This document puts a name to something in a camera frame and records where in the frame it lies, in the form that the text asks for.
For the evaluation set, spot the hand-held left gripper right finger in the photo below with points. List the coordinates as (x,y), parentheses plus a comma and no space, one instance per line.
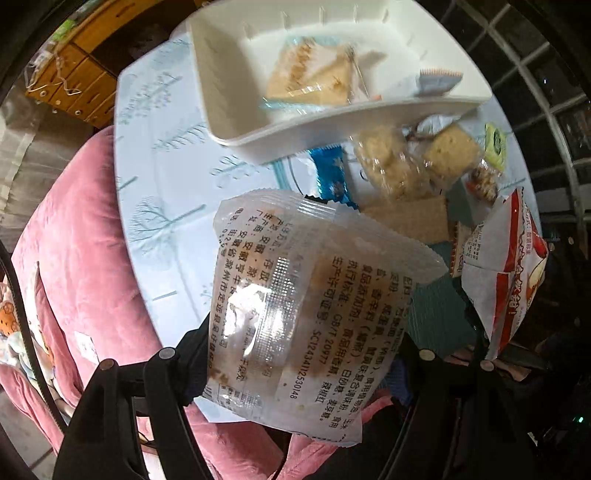
(415,374)

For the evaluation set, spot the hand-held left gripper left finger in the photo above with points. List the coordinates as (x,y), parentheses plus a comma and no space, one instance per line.
(194,360)

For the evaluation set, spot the clear biscuit snack packet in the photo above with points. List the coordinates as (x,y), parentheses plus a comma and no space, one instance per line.
(300,300)

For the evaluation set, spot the red white snack packet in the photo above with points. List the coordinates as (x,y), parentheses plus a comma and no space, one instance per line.
(508,277)

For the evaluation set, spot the blue snack packet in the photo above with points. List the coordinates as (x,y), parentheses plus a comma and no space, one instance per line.
(330,175)

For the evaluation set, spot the white plastic bin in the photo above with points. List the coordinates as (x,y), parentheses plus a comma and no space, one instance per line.
(231,92)

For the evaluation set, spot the white blanket label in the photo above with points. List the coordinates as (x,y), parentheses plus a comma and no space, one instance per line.
(86,347)

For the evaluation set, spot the orange edged snack packet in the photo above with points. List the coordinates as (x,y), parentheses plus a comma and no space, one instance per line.
(458,249)

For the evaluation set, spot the brown cracker packet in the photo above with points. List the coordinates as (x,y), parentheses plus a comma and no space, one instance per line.
(411,219)

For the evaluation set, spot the pink blanket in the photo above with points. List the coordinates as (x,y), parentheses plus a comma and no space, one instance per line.
(78,254)

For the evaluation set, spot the cartoon printed pillow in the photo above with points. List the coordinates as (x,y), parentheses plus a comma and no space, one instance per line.
(14,323)

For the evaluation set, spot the tree printed tablecloth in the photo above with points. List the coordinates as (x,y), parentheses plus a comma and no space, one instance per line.
(161,161)

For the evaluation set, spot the red nut snack packet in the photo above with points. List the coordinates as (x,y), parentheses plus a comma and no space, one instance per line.
(482,182)

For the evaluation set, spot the square biscuit packet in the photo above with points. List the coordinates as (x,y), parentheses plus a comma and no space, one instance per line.
(450,152)

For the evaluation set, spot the green yellow snack packet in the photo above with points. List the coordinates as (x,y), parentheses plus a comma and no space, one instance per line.
(495,145)

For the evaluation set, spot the light blue white packet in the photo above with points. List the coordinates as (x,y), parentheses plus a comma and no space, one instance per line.
(434,82)

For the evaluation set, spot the sandwich cracker packet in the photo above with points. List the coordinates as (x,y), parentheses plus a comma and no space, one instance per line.
(304,74)

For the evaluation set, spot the wooden drawer cabinet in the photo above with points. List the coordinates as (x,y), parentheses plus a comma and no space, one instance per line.
(69,78)

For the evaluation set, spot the window grille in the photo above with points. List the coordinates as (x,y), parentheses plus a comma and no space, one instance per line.
(524,64)

